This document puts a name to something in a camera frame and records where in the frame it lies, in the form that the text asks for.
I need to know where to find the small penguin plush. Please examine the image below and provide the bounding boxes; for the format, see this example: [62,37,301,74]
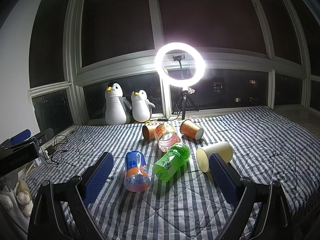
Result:
[131,89,155,123]

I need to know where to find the white power strip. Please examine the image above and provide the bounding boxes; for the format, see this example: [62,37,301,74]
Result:
[39,147,49,160]

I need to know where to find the phone clamp holder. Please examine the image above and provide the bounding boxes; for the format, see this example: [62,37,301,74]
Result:
[172,54,185,62]

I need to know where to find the orange glitter paper cup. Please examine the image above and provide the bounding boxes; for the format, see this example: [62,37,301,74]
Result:
[180,119,204,140]

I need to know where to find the black tripod stand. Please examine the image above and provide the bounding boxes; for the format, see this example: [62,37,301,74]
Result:
[171,87,199,120]

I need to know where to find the beige plush toy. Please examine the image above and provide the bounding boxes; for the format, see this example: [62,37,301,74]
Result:
[1,178,33,218]

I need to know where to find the blue orange bottle cup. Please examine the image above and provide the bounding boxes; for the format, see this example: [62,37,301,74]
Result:
[124,150,150,192]

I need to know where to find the black cable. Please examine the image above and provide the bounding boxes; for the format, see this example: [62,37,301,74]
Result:
[39,134,70,165]

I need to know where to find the green plastic bottle cup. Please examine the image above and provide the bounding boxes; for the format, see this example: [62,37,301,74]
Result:
[152,142,190,182]

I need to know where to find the large penguin plush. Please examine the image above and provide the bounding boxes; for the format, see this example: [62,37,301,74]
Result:
[105,81,132,125]

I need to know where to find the orange label plastic cup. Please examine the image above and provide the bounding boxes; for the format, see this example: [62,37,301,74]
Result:
[155,122,181,153]

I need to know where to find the blue striped quilt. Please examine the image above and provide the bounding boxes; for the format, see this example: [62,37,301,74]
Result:
[27,107,319,239]

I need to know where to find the brown paper cup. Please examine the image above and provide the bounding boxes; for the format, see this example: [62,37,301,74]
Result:
[142,125,157,141]

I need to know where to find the ring light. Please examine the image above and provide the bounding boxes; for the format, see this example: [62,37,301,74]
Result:
[154,42,207,88]

